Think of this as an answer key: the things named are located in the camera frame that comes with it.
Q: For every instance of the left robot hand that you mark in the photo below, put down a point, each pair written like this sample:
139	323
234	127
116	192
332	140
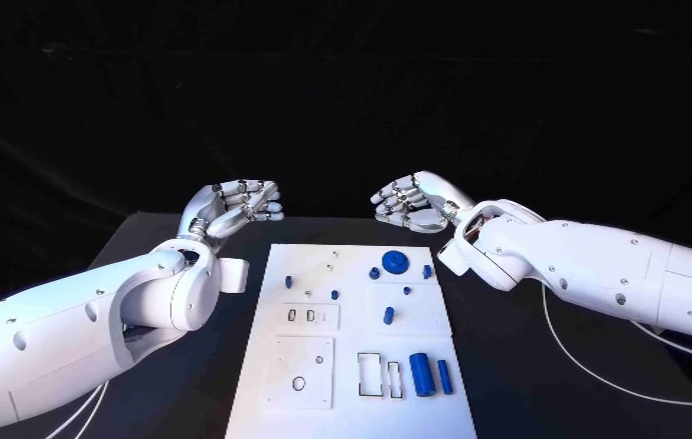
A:
239	202

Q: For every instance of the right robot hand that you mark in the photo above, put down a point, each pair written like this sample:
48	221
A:
416	202

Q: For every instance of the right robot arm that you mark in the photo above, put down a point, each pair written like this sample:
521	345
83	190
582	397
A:
585	259

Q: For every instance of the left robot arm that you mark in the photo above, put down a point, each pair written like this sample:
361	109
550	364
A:
66	319

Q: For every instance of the white task board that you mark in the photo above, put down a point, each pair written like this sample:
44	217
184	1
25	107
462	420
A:
351	334

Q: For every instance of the blue gear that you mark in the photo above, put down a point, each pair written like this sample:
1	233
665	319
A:
397	262

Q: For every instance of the thick blue cylinder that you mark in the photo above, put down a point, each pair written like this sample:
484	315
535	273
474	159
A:
423	374

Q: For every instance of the thin blue cylinder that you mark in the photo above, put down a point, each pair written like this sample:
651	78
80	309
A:
445	376

